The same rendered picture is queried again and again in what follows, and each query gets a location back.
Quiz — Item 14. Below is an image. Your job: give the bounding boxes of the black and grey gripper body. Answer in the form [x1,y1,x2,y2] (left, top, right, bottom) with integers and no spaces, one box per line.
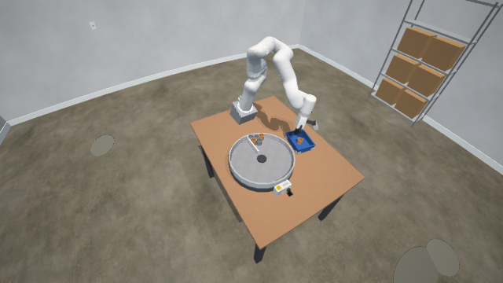
[296,114,309,129]

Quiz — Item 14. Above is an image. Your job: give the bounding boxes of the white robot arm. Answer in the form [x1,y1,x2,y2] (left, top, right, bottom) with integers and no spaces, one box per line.
[237,36,317,117]

